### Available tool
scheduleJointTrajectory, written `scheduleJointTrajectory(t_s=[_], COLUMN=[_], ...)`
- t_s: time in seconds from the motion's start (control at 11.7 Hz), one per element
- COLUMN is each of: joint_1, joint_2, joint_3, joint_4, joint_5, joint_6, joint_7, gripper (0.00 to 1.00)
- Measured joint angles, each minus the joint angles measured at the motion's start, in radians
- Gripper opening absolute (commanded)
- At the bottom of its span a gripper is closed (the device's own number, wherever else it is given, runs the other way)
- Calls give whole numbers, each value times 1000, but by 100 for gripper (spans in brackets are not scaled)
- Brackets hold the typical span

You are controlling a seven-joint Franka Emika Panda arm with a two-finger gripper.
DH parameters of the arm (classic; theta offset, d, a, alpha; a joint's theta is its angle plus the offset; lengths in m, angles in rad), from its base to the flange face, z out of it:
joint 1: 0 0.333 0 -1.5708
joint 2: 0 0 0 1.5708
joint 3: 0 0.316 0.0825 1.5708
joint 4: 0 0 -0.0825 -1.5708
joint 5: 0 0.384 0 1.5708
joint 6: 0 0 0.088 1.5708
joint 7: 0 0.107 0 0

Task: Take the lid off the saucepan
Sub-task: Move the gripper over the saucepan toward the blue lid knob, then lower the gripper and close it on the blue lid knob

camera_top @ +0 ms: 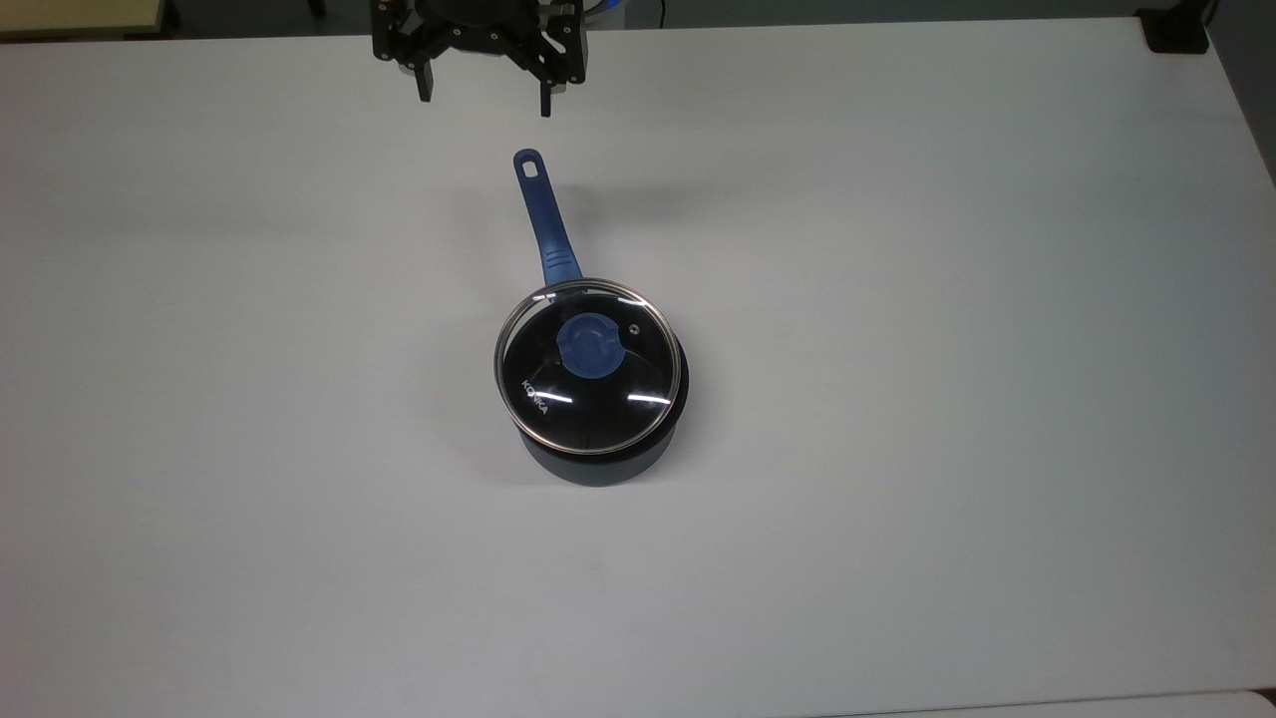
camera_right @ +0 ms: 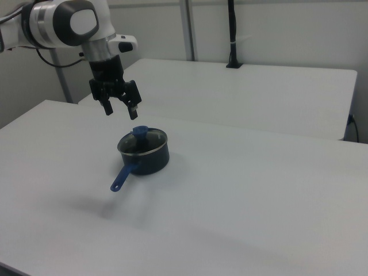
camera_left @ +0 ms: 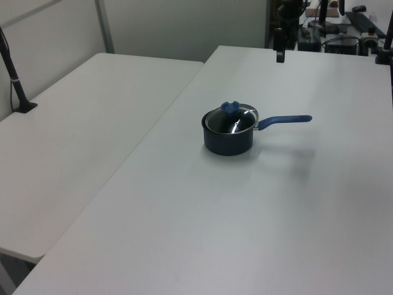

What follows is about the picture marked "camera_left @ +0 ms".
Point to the white side table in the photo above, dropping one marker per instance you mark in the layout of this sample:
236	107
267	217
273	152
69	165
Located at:
61	138

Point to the glass lid with blue knob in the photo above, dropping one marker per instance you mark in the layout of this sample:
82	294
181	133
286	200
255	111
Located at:
231	121

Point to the dark blue saucepan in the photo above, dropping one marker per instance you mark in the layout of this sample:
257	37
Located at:
227	141

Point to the Franka Panda robot arm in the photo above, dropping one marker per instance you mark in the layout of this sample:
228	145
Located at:
288	12

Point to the black camera stand pole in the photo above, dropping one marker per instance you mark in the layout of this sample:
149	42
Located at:
15	80

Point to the black electronics box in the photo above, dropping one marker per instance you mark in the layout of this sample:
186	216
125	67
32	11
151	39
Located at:
341	45

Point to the black clamp-mounted stand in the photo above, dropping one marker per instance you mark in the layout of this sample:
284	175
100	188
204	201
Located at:
385	46

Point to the black computer mouse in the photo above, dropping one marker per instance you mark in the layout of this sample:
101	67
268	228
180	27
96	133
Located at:
358	8

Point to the black Franka gripper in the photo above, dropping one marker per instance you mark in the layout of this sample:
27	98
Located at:
278	38

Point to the grey partition post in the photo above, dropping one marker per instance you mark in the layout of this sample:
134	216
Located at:
104	26

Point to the black round-base stand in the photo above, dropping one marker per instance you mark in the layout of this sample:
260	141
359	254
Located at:
323	24

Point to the black keyboard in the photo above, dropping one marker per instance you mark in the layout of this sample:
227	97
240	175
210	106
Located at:
363	21

